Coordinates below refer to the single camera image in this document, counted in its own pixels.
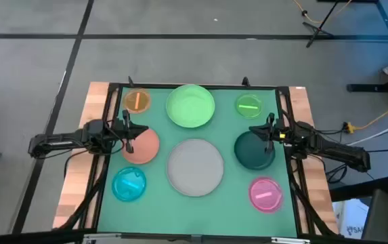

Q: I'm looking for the small transparent blue plate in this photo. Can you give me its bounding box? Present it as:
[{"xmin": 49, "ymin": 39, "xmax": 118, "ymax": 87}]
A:
[{"xmin": 111, "ymin": 165, "xmax": 148, "ymax": 203}]

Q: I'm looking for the white cable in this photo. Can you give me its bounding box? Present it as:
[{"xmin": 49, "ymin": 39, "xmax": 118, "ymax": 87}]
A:
[{"xmin": 347, "ymin": 124, "xmax": 388, "ymax": 147}]

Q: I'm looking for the large light green plate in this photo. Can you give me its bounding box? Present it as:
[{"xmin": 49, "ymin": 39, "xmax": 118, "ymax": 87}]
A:
[{"xmin": 165, "ymin": 83, "xmax": 216, "ymax": 129}]

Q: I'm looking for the white cardboard box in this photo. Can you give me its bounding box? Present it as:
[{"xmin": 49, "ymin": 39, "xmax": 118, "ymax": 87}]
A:
[{"xmin": 332, "ymin": 199, "xmax": 368, "ymax": 239}]

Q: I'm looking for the medium dark teal plate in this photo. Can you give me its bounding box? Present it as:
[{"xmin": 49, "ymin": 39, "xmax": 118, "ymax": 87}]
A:
[{"xmin": 233, "ymin": 130, "xmax": 276, "ymax": 171}]

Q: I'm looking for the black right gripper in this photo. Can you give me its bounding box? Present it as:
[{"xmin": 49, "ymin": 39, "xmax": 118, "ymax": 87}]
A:
[{"xmin": 249, "ymin": 113, "xmax": 286, "ymax": 155}]

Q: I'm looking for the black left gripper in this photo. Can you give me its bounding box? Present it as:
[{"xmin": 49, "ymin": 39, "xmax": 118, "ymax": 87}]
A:
[{"xmin": 110, "ymin": 110, "xmax": 150, "ymax": 154}]

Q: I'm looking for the small transparent orange plate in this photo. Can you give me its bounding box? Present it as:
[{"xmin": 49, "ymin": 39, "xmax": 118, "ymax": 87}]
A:
[{"xmin": 123, "ymin": 87, "xmax": 152, "ymax": 115}]

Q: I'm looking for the green table mat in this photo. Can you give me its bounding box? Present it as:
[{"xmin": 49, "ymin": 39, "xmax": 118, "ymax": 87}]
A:
[{"xmin": 97, "ymin": 86, "xmax": 298, "ymax": 238}]

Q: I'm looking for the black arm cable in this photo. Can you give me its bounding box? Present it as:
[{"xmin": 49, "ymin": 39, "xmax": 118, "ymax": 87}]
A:
[{"xmin": 64, "ymin": 142, "xmax": 127, "ymax": 179}]

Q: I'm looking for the black stand foot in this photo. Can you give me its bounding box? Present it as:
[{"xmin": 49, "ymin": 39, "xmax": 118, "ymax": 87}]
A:
[{"xmin": 346, "ymin": 67, "xmax": 388, "ymax": 94}]

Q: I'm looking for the large grey plate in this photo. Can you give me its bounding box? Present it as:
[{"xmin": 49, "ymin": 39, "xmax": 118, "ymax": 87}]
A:
[{"xmin": 165, "ymin": 138, "xmax": 225, "ymax": 198}]

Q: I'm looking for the yellow extension cable with plug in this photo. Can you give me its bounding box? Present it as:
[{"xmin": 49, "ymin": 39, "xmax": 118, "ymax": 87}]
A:
[{"xmin": 341, "ymin": 102, "xmax": 388, "ymax": 134}]

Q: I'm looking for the small transparent green plate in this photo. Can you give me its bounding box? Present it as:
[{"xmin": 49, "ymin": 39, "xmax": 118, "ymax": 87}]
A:
[{"xmin": 235, "ymin": 94, "xmax": 264, "ymax": 119}]

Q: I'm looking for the small transparent pink plate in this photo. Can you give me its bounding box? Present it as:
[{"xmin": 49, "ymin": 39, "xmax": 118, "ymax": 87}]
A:
[{"xmin": 248, "ymin": 176, "xmax": 284, "ymax": 214}]

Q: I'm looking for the black tripod stand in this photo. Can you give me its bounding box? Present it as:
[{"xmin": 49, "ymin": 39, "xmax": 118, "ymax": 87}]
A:
[{"xmin": 301, "ymin": 0, "xmax": 341, "ymax": 49}]

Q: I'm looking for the black aluminium table frame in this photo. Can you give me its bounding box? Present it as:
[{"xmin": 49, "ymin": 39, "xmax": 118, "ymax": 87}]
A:
[{"xmin": 53, "ymin": 81, "xmax": 340, "ymax": 244}]

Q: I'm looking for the medium salmon plate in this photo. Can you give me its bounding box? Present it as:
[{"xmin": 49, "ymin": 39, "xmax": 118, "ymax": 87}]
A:
[{"xmin": 121, "ymin": 127, "xmax": 160, "ymax": 165}]

